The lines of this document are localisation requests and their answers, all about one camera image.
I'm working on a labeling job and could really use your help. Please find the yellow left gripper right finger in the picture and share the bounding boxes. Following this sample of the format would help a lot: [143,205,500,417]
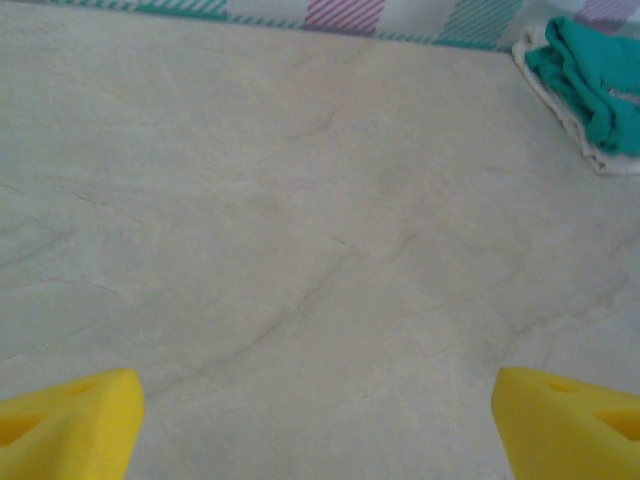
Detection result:
[490,367,640,480]

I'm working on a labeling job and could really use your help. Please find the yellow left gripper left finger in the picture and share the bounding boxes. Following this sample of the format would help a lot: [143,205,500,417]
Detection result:
[0,368,146,480]

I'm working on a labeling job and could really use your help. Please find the teal t-shirt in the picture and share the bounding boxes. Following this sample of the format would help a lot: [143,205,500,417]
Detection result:
[524,15,640,157]

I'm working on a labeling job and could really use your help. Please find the folded white t-shirt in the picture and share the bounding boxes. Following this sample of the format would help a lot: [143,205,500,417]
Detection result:
[510,24,640,176]

